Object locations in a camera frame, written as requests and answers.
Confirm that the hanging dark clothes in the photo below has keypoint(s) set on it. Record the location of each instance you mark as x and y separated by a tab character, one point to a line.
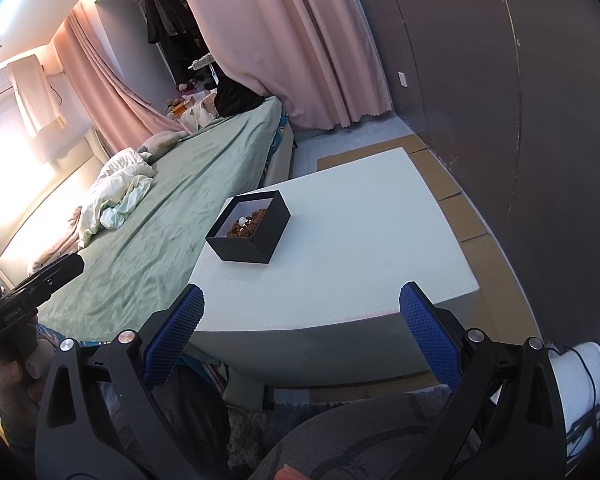
165	15

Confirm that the black clothing pile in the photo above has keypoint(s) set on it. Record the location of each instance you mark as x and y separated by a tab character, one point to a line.
237	97

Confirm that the wide pink curtain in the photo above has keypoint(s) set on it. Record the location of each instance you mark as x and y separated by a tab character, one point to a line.
280	35

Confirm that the brown cardboard floor sheet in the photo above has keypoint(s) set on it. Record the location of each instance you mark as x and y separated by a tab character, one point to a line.
490	270

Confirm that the person's white shoe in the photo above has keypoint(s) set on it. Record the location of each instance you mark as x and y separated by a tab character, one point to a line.
577	385

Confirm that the black jewelry box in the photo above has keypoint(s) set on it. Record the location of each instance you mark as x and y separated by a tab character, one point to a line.
260	240

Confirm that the pile of plush toys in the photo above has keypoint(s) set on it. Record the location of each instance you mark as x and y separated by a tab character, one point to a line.
187	102

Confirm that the white low table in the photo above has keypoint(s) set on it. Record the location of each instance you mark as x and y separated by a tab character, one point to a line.
355	220

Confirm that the narrow pink curtain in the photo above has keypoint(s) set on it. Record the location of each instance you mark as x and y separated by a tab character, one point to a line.
110	90

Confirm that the white wall switch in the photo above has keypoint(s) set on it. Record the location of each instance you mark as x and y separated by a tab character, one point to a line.
402	80

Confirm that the white crumpled duvet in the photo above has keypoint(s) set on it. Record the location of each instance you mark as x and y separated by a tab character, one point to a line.
115	180

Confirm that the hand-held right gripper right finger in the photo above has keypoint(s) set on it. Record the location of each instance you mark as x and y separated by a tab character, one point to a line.
427	330

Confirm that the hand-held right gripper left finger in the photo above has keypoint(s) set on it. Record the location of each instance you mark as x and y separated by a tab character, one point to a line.
175	330

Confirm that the pink blanket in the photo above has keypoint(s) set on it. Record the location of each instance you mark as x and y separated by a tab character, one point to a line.
55	250

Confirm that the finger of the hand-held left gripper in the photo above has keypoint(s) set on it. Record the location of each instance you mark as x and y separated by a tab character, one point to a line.
55	272

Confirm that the person's right hand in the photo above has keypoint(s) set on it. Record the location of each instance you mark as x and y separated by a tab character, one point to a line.
290	474

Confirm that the bed with green sheet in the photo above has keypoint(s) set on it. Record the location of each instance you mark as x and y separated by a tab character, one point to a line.
190	180

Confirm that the person's left hand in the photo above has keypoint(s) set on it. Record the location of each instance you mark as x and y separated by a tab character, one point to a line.
15	375

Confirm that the cream hanging cloth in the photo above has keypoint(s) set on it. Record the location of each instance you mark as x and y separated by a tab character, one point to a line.
35	95

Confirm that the person's grey trouser leg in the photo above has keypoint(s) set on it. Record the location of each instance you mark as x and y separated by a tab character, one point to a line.
360	440

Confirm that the grey-pink plush pillow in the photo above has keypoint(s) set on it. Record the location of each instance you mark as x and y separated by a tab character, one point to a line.
162	142

